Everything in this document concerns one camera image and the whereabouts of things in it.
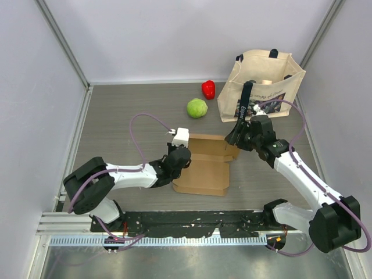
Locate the brown cardboard box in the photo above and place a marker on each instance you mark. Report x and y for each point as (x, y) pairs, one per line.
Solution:
(209, 170)

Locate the green cabbage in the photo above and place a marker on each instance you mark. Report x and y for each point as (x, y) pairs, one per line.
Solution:
(197, 108)

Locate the beige canvas tote bag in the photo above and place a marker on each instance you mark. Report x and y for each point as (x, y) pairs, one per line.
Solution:
(275, 75)

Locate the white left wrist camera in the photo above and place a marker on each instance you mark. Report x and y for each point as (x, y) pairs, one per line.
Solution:
(180, 137)

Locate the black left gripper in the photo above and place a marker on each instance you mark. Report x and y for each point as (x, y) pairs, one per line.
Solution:
(171, 147)

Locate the white slotted cable duct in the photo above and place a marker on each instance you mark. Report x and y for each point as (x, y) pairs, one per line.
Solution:
(103, 240)

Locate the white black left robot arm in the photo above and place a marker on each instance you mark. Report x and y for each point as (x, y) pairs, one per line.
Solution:
(88, 186)

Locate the red bell pepper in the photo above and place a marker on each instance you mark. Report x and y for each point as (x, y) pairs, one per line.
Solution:
(208, 89)

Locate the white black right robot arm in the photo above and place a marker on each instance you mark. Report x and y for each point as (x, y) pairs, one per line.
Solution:
(308, 189)

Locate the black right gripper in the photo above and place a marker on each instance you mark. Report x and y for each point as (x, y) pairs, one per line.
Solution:
(241, 127)

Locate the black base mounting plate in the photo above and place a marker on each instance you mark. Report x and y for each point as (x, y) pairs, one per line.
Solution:
(192, 224)

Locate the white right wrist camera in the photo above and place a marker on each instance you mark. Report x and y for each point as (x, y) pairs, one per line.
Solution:
(258, 111)

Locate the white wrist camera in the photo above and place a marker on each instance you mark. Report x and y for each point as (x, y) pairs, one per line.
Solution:
(180, 137)
(258, 111)

